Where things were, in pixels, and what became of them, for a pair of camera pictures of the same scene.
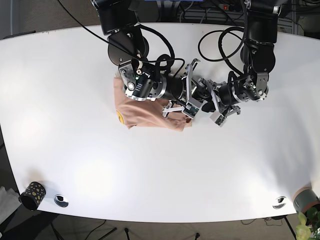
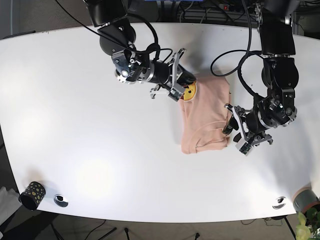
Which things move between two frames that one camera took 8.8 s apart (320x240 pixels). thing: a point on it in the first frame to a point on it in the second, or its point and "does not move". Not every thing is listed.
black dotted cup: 32,195 does not move
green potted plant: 309,228 does not move
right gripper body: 224,111 to 247,140
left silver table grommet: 60,201 does not move
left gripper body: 192,107 to 174,90
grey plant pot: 305,198 does not move
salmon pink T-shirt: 146,113 to 204,107
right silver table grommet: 279,202 does not move
